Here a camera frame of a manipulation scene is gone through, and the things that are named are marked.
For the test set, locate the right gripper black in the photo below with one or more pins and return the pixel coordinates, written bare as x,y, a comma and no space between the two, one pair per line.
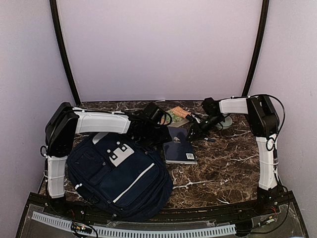
202,135

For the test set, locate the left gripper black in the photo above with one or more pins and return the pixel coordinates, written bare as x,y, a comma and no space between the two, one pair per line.
165,138

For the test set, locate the dark blue hardcover book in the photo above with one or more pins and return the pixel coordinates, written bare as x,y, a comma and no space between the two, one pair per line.
179,150

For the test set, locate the orange green Treehouse paperback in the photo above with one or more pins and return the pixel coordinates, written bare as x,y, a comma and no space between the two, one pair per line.
177,117

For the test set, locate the navy blue student backpack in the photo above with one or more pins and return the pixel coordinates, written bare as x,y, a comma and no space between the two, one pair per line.
119,176

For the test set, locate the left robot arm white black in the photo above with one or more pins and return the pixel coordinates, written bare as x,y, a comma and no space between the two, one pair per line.
71,125

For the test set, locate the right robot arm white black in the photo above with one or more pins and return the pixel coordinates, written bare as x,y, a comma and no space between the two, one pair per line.
264,124

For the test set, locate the small circuit board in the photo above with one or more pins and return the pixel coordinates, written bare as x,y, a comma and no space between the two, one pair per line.
80,228

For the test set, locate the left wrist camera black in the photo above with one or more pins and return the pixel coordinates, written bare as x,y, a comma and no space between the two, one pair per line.
154,112

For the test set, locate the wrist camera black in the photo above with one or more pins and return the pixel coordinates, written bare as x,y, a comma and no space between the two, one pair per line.
154,112
211,106

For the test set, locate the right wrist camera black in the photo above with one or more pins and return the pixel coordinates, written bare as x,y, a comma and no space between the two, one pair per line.
211,106

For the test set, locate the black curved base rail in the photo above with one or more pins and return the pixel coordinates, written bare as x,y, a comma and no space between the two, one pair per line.
239,213

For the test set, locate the grey slotted cable duct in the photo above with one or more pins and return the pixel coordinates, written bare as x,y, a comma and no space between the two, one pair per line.
134,230

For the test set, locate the right black frame post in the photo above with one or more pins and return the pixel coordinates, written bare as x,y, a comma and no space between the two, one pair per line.
257,48

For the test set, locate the black frame post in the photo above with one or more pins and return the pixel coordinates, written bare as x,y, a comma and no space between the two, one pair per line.
257,48
63,53

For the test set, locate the left black frame post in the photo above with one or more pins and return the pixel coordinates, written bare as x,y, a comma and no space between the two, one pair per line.
63,53

